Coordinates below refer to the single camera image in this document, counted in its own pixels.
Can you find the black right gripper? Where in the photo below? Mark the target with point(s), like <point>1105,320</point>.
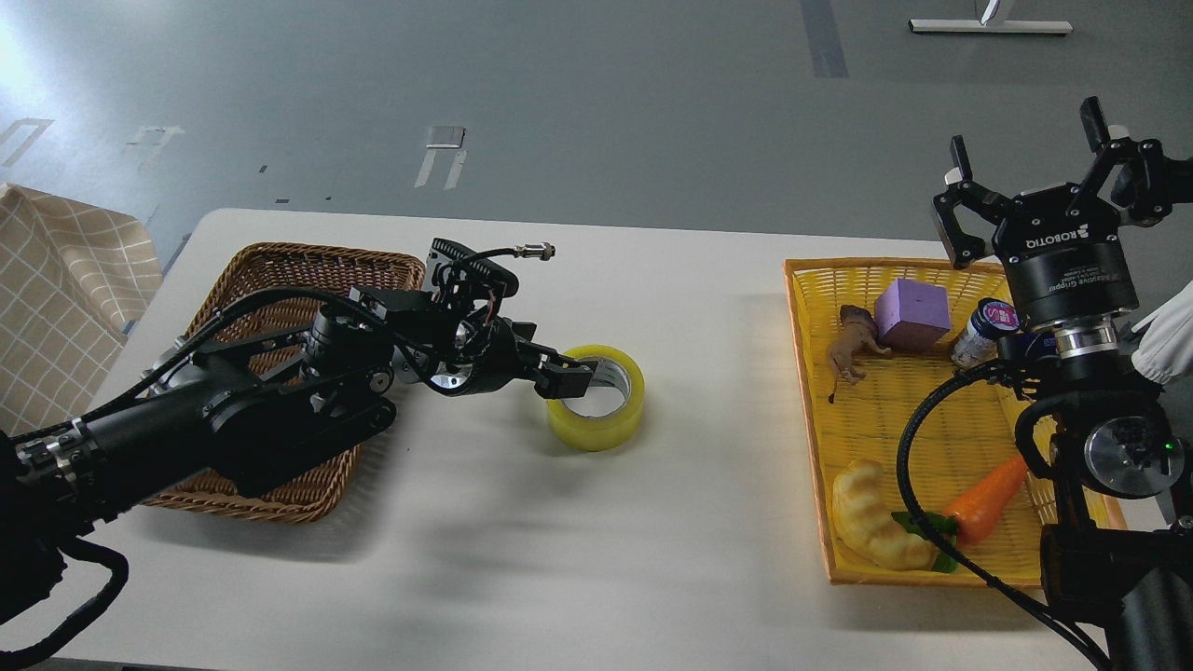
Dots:
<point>1060,246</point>

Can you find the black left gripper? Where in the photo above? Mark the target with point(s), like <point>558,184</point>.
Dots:
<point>472,357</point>

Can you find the yellow tape roll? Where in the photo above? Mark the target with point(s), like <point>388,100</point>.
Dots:
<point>592,434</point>

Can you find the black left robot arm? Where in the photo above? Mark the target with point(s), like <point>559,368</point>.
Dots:
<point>274,384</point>

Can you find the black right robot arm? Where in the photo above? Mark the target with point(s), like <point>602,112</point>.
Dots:
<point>1115,564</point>

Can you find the small jar blue lid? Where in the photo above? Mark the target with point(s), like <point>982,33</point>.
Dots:
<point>990,321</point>

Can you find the person in white clothes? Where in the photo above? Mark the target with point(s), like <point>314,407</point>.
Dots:
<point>1164,340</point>

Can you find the purple foam block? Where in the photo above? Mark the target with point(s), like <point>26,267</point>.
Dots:
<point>912,315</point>

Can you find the yellow plastic basket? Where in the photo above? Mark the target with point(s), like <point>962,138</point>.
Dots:
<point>961,442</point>

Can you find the brown toy animal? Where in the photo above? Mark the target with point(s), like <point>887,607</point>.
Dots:
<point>858,331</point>

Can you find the white metal stand base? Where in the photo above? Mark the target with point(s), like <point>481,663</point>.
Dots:
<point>993,17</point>

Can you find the orange toy carrot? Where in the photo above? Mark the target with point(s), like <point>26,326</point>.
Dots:
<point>968,520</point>

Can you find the yellow toy croissant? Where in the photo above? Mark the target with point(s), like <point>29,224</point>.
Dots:
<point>865,523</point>

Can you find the beige checkered cloth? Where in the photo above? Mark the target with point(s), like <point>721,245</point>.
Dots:
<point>73,276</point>

